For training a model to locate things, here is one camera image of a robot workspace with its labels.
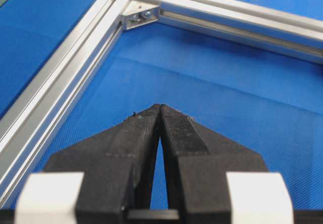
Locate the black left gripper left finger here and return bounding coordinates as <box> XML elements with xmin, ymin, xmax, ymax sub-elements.
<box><xmin>43</xmin><ymin>104</ymin><xmax>160</xmax><ymax>218</ymax></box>

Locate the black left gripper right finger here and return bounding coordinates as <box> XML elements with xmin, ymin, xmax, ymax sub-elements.
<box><xmin>160</xmin><ymin>104</ymin><xmax>265</xmax><ymax>222</ymax></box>

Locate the aluminium extrusion frame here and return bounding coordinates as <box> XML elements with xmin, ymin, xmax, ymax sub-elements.
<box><xmin>0</xmin><ymin>0</ymin><xmax>323</xmax><ymax>209</ymax></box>

